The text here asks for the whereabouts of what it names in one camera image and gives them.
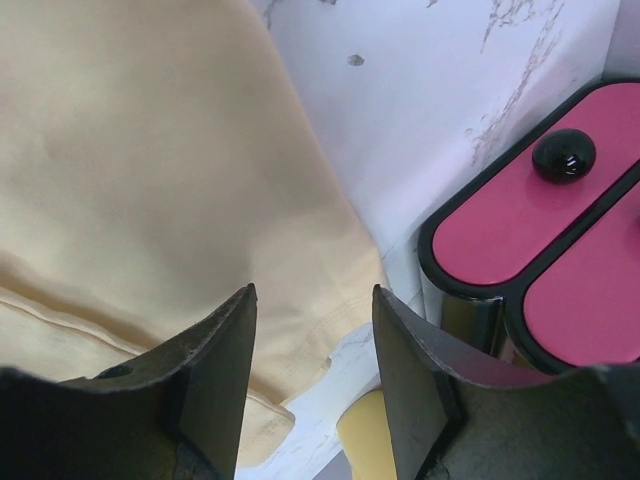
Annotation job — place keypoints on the cream yellow t-shirt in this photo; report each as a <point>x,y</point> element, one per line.
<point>154,159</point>

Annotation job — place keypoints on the black box with knobs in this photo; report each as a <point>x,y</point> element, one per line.
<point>536,260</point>

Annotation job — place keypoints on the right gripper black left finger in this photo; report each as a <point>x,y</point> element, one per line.
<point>174,412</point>

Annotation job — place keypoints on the yellow ceramic mug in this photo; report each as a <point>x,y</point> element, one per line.
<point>364,433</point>

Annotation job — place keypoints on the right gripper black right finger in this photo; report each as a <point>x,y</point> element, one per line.
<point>455,412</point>

